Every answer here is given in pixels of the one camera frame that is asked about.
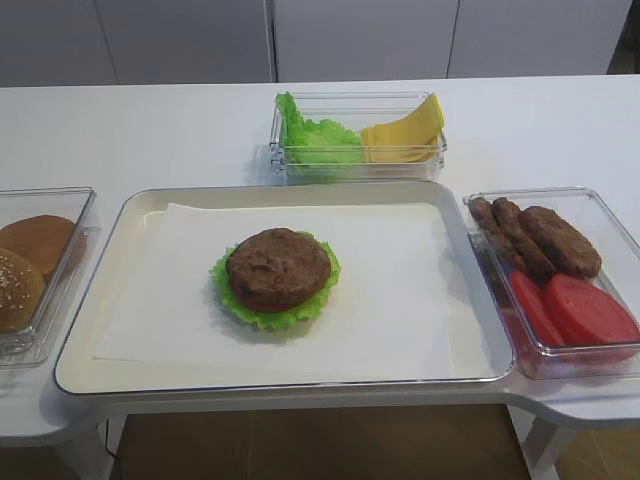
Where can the green lettuce in box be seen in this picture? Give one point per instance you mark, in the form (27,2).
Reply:
(316,142)

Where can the brown patty on burger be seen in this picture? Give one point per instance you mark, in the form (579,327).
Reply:
(278,263)

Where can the clear bun box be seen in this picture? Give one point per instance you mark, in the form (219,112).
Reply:
(33,345)

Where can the brown patty front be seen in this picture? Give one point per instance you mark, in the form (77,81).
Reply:
(566,247)

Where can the brown patty middle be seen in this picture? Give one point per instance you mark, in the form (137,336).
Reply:
(539,267)

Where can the red tomato slice in burger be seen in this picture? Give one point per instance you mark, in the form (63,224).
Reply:
(270,306)

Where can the white serving tray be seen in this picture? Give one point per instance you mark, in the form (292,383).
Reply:
(77,370)

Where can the clear lettuce and cheese box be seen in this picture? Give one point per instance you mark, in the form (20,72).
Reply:
(355,111)

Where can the red tomato slice front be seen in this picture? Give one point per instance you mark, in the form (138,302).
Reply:
(587,315)

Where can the brown patty back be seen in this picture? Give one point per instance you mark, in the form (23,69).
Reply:
(481,211)

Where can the sesame bun top right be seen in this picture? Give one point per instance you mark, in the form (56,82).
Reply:
(22,286)

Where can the white paper sheet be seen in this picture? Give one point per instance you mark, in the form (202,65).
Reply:
(401,309)

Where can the yellow cheese slice stack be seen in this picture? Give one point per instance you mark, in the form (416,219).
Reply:
(407,140)

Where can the red tomato slice back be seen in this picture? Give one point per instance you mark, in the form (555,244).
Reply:
(530,298)

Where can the plain bun bottom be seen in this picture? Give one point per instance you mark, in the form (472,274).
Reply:
(40,239)

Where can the clear patty and tomato box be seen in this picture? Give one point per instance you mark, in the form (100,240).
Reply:
(619,276)

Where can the green lettuce under patty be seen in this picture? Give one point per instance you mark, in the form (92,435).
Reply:
(272,321)

